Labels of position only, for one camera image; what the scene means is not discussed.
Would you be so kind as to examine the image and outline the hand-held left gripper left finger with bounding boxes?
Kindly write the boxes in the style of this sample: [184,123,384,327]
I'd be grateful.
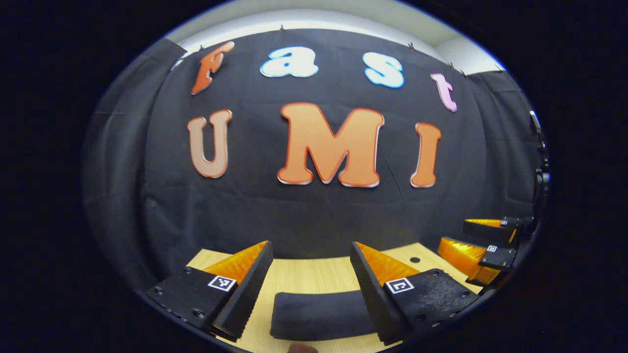
[145,240,274,343]

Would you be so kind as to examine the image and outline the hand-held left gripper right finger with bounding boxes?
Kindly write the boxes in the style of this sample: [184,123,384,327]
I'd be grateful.
[349,241,485,347]

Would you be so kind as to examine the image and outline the dark denim jeans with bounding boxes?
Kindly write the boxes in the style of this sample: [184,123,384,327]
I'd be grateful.
[270,289,378,341]

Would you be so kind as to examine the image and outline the dark tripod stand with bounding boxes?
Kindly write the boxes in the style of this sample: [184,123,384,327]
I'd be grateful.
[529,110,551,197]

